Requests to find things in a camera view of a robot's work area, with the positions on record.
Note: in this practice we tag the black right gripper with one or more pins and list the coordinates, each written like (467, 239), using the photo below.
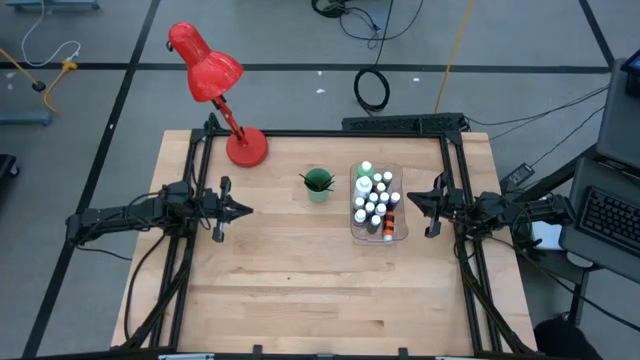
(442, 205)

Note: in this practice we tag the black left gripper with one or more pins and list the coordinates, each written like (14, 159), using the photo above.
(220, 207)

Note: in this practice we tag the small dark purple paint bottle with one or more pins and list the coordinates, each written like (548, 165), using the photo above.
(395, 197)

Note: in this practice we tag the clear plastic bin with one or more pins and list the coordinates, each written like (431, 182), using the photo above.
(400, 235)

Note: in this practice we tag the small red-orange paint bottle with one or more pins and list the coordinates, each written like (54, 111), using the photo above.
(389, 227)

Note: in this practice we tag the small dark green paint bottle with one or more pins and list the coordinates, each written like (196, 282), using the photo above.
(387, 176)

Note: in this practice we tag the small orange paint bottle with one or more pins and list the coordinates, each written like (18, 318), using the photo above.
(381, 187)

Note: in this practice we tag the small yellow paint bottle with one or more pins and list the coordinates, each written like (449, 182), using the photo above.
(377, 177)

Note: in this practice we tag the large white paint bottle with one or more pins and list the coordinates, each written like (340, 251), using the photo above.
(363, 186)

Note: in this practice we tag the small violet paint bottle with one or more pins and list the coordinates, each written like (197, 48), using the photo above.
(360, 216)

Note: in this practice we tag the large green paint bottle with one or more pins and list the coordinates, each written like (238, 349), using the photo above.
(366, 167)

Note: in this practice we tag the black paintbrush silver ferrule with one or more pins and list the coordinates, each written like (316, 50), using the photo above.
(305, 180)

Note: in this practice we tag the thin black paintbrush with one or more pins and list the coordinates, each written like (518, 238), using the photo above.
(328, 181)

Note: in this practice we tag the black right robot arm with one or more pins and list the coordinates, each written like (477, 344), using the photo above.
(515, 212)

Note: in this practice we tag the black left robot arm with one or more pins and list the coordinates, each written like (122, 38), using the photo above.
(130, 215)

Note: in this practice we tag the black power strip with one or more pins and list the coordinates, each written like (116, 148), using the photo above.
(425, 122)

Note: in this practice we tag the green plastic cup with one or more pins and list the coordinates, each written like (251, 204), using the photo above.
(317, 196)

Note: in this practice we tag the black power adapter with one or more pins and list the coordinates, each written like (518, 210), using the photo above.
(517, 175)

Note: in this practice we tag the white cardboard box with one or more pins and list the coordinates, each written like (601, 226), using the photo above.
(547, 235)

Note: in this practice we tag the red desk lamp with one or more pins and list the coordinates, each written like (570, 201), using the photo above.
(210, 75)

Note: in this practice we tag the white round disc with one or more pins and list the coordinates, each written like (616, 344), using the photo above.
(580, 260)

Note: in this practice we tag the grey laptop black keyboard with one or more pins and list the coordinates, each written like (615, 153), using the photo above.
(607, 220)

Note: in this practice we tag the person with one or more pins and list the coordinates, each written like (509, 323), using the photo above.
(565, 342)

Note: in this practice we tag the grey monitor back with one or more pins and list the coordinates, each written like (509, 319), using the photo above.
(617, 125)

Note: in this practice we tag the grey table foot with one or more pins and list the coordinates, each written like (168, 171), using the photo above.
(25, 117)
(52, 5)

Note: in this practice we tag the black round floor plug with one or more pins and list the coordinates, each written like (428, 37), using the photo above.
(38, 86)

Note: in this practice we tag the black caster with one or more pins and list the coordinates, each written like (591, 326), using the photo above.
(6, 167)

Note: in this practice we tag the black device blue screen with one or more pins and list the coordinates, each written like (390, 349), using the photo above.
(634, 70)

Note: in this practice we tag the black frame clip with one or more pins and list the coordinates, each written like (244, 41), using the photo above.
(403, 351)
(257, 350)

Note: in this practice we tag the silver metal bracket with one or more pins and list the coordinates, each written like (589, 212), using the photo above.
(187, 357)

